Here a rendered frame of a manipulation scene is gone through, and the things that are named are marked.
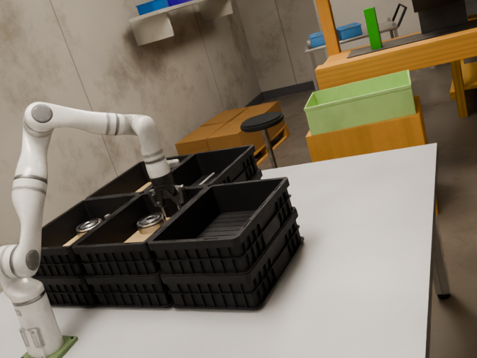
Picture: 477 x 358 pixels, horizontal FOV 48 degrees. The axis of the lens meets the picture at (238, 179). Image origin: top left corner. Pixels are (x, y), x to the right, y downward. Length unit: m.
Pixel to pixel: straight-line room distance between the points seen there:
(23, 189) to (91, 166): 2.81
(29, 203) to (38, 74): 2.65
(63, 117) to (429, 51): 2.51
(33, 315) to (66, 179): 2.61
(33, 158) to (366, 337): 1.03
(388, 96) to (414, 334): 2.01
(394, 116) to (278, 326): 1.96
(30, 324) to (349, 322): 0.87
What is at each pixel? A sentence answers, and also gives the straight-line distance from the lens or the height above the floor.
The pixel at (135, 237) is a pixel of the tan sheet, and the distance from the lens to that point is 1.92.
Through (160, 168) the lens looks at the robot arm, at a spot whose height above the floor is 1.05.
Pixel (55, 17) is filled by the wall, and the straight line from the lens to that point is 4.51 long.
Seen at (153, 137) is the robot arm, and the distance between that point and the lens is 1.75.
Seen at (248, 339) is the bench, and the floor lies 0.70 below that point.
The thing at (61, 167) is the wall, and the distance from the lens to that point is 4.15.
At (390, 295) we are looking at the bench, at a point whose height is 0.70.
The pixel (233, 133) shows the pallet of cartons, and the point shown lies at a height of 0.39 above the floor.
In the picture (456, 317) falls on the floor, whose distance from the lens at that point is 2.53.
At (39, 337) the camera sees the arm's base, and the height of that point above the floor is 0.78.
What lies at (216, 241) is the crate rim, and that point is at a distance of 1.42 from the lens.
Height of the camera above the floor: 1.49
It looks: 18 degrees down
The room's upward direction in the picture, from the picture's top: 17 degrees counter-clockwise
